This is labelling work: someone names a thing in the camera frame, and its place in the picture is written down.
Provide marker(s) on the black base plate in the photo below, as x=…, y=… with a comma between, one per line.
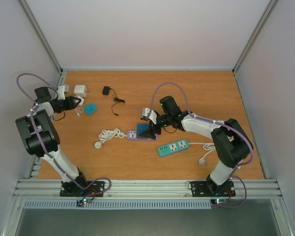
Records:
x=204, y=189
x=98, y=189

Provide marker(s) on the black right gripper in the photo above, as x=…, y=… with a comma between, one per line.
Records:
x=156, y=130

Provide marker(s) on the purple power strip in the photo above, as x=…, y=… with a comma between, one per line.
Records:
x=131, y=135

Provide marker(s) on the black power adapter with cable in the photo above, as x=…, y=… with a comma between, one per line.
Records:
x=106, y=91

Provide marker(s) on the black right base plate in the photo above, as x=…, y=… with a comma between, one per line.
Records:
x=204, y=189

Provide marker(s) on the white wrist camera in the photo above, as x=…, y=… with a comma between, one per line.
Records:
x=61, y=91
x=148, y=114

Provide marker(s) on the slotted grey cable duct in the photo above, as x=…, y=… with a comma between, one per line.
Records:
x=102, y=204

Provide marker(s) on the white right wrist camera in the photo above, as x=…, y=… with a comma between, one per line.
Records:
x=148, y=114

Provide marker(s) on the aluminium front rail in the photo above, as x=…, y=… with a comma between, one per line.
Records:
x=142, y=189

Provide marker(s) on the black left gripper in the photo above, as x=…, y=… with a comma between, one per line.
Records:
x=71, y=104

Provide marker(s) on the light blue adapter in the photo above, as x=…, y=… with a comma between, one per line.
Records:
x=90, y=108

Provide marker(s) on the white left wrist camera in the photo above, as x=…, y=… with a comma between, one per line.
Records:
x=61, y=91

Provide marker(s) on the blue cube socket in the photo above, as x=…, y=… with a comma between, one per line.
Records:
x=142, y=127

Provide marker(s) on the right controller board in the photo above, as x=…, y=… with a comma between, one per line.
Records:
x=219, y=201

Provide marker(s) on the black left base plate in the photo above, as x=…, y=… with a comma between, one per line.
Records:
x=98, y=189

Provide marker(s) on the left controller board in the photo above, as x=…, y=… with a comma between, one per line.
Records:
x=83, y=202

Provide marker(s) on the controller board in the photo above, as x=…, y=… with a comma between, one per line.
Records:
x=219, y=201
x=83, y=202

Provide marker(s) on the white tiger print plug adapter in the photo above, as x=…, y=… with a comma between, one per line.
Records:
x=80, y=90

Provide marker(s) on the teal power strip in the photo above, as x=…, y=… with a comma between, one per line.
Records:
x=173, y=148

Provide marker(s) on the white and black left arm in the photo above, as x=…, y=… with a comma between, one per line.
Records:
x=41, y=139

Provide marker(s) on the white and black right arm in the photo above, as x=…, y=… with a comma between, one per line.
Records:
x=231, y=143

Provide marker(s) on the white charger with cable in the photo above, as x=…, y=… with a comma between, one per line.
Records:
x=79, y=109

